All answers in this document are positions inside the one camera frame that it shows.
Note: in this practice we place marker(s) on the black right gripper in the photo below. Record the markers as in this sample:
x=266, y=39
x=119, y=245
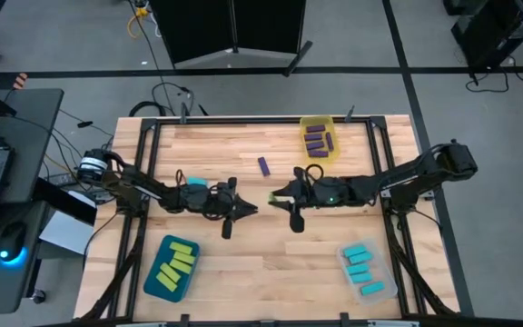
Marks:
x=325, y=193

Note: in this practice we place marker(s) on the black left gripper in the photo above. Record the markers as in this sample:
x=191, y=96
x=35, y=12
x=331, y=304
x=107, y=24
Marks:
x=211, y=202

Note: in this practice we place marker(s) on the green wooden block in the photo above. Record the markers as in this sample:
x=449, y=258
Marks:
x=170, y=272
x=180, y=266
x=181, y=248
x=184, y=258
x=271, y=198
x=166, y=282

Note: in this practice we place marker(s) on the teal wooden block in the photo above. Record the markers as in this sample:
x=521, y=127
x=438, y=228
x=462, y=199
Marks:
x=362, y=277
x=358, y=269
x=360, y=258
x=372, y=288
x=197, y=181
x=354, y=251

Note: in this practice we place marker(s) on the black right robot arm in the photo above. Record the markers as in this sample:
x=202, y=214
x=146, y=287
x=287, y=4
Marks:
x=407, y=175

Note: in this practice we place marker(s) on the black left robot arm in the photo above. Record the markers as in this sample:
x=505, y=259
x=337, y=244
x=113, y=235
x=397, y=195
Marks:
x=152, y=191

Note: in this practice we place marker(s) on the yellow translucent plastic bin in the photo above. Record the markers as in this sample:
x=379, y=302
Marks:
x=335, y=156

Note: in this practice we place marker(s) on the dark teal plastic tray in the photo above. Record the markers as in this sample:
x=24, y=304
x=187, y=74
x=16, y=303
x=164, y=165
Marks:
x=182, y=287

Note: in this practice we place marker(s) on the clear plastic container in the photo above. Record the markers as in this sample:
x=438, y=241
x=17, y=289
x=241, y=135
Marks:
x=381, y=271

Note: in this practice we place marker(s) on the white flat box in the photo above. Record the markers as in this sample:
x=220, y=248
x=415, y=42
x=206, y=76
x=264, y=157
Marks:
x=66, y=234

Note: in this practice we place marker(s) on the dark grey power strip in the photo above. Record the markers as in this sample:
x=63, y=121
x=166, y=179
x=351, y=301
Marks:
x=64, y=180

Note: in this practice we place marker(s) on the black folding partition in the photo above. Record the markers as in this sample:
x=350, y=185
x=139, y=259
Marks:
x=198, y=27

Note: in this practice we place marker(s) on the black desk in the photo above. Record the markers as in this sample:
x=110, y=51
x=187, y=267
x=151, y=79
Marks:
x=34, y=136

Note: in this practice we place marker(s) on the black caster wheel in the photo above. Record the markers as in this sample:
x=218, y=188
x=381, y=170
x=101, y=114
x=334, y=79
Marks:
x=39, y=297

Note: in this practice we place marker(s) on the black computer mouse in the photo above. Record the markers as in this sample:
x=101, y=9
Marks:
x=11, y=238

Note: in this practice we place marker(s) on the orange striped tag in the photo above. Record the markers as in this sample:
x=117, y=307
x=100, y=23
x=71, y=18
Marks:
x=20, y=81

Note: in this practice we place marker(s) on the black equipment rack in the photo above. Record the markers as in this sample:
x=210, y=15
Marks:
x=493, y=32

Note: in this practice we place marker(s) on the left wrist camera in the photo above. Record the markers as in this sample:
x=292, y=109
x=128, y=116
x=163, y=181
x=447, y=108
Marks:
x=227, y=229

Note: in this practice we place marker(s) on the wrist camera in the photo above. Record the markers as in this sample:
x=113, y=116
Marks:
x=297, y=223
x=227, y=229

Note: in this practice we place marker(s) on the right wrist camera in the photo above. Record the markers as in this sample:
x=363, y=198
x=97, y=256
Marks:
x=297, y=223

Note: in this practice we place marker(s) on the black frame clamp post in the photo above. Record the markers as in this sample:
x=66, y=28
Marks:
x=349, y=115
x=184, y=320
x=184, y=115
x=344, y=320

